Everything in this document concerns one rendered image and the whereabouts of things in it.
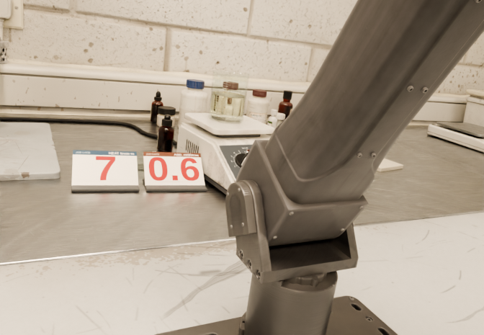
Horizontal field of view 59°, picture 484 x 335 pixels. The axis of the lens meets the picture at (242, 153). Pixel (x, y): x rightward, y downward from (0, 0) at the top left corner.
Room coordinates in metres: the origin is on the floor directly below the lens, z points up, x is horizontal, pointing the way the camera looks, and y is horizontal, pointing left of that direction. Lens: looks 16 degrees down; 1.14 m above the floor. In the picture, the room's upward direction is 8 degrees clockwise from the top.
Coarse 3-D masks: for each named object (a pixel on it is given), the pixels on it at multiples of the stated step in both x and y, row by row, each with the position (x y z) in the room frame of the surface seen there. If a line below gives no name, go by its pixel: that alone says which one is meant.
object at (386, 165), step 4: (384, 160) 0.91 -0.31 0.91; (388, 160) 0.92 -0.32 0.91; (380, 164) 0.87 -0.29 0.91; (384, 164) 0.87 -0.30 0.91; (388, 164) 0.88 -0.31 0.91; (392, 164) 0.88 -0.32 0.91; (396, 164) 0.89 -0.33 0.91; (400, 164) 0.89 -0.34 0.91; (380, 168) 0.84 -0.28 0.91; (384, 168) 0.85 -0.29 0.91; (388, 168) 0.86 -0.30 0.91; (392, 168) 0.87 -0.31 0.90; (396, 168) 0.88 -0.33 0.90; (400, 168) 0.89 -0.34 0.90
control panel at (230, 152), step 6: (252, 144) 0.67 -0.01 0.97; (222, 150) 0.63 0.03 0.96; (228, 150) 0.63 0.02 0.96; (234, 150) 0.64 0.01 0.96; (240, 150) 0.64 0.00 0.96; (246, 150) 0.65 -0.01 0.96; (228, 156) 0.62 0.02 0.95; (234, 156) 0.62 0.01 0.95; (228, 162) 0.61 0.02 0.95; (234, 162) 0.61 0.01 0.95; (234, 168) 0.60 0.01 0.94; (240, 168) 0.61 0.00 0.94; (234, 174) 0.59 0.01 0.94
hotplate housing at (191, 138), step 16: (192, 128) 0.70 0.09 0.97; (192, 144) 0.69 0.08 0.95; (208, 144) 0.64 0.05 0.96; (224, 144) 0.64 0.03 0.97; (240, 144) 0.66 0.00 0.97; (208, 160) 0.64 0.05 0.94; (224, 160) 0.61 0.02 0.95; (208, 176) 0.64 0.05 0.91; (224, 176) 0.60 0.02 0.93; (224, 192) 0.60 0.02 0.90
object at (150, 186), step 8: (144, 160) 0.62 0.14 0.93; (200, 160) 0.65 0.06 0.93; (144, 168) 0.61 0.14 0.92; (144, 184) 0.60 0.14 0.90; (152, 184) 0.59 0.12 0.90; (160, 184) 0.60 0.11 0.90; (168, 184) 0.60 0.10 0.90; (176, 184) 0.61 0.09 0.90; (184, 184) 0.61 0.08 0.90; (192, 184) 0.61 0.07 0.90; (200, 184) 0.62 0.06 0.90
